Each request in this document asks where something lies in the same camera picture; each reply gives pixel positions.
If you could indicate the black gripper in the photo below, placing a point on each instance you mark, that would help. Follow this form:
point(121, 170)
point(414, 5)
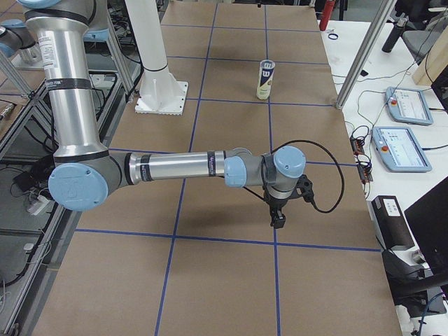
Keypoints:
point(276, 204)

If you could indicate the white blue tennis ball can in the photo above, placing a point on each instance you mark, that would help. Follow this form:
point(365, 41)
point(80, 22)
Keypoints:
point(265, 78)

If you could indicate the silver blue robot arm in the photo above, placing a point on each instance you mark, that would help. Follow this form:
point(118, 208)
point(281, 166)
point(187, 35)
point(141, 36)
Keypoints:
point(175, 132)

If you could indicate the black box with label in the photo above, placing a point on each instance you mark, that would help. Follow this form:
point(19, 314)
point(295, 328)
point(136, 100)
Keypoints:
point(392, 225)

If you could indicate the near teach pendant tablet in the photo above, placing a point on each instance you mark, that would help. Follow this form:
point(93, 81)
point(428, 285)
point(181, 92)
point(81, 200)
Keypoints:
point(399, 150)

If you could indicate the teach pendant tablet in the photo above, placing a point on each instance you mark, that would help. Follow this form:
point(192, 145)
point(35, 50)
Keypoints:
point(408, 106)
point(399, 150)

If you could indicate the black monitor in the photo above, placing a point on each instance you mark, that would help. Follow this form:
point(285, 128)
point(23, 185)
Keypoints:
point(427, 219)

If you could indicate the far teach pendant tablet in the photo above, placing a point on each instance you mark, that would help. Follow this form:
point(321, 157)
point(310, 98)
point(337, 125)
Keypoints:
point(408, 106)

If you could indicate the red cylinder bottle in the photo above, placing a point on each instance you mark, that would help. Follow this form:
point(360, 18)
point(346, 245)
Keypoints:
point(326, 14)

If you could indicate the black water bottle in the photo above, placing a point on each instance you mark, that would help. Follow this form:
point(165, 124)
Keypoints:
point(396, 32)

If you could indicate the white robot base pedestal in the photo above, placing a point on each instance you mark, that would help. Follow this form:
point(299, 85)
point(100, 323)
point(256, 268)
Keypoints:
point(159, 91)

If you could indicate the aluminium frame post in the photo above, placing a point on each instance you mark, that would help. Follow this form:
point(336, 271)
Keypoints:
point(364, 51)

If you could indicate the aluminium frame rack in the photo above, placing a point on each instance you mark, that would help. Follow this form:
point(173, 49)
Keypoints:
point(35, 231)

